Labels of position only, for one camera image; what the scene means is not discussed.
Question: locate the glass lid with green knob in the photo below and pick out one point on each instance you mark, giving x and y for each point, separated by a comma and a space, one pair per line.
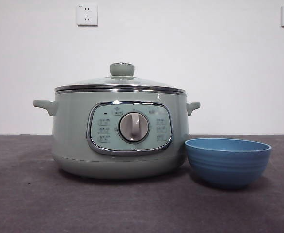
122, 69

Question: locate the pale green electric steamer pot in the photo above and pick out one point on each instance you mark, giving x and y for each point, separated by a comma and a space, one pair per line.
69, 136

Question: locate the blue ribbed bowl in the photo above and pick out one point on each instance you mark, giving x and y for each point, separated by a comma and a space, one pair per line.
228, 170

